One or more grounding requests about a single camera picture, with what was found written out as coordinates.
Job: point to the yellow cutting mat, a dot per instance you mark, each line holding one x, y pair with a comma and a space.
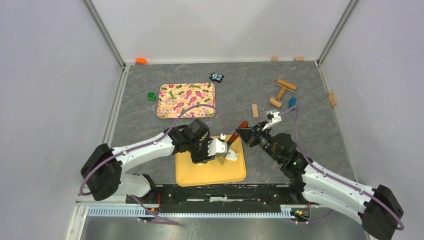
217, 171

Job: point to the floral pattern tray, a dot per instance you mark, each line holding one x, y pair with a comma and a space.
175, 98

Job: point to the green plastic block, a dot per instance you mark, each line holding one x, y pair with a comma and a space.
151, 96

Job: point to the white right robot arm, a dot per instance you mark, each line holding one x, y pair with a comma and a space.
377, 210

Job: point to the small wooden block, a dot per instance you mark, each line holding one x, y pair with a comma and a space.
255, 110

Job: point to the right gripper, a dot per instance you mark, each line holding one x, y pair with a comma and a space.
251, 135

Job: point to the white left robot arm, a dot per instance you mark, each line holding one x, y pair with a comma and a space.
105, 173

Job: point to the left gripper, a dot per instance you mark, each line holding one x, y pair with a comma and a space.
204, 157

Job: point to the white dough ball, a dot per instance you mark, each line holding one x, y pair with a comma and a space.
231, 155

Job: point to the orange plastic cap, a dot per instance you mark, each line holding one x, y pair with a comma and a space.
140, 61

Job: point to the blue plastic block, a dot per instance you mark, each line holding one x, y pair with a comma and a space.
292, 102

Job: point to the wooden piece right edge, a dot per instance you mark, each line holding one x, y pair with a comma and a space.
331, 99

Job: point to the metal scraper with wooden handle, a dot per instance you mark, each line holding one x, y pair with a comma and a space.
231, 140

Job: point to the black patterned small box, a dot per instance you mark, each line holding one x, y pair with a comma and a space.
216, 77

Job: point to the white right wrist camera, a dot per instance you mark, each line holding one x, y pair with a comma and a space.
273, 118

